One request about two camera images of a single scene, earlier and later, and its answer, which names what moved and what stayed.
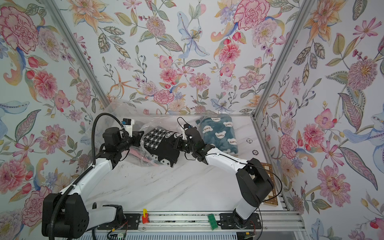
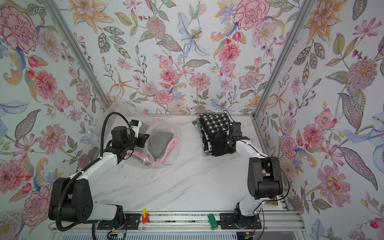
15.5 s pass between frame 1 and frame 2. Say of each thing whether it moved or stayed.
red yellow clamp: stayed
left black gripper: stayed
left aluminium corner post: stayed
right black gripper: moved
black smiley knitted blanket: moved
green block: stayed
